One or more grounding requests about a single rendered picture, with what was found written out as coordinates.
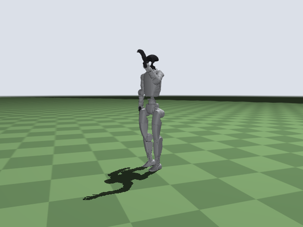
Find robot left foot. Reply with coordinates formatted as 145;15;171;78
149;164;162;172

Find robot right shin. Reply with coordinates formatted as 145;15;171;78
143;137;153;162

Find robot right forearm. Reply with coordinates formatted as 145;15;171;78
138;94;144;109

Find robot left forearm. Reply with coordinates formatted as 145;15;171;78
143;63;160;82

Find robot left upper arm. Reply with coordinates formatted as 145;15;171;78
152;70;164;85

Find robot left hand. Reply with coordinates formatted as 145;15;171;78
137;49;148;68

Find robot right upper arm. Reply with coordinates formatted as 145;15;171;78
138;74;145;96

